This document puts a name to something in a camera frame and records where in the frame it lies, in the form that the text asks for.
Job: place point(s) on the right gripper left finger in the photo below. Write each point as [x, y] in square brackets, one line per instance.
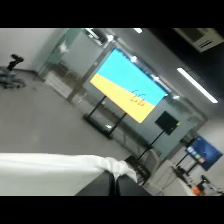
[100, 187]

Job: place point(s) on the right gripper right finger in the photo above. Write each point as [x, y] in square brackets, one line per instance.
[130, 188]

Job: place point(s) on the white garment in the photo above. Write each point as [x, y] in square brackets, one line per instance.
[50, 173]

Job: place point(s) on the small black monitor on stand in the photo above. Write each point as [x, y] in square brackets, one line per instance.
[167, 122]

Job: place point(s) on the blue display screen on stand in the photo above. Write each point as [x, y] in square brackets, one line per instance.
[204, 152]

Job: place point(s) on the large display screen on stand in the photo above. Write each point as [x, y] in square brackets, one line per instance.
[128, 85]

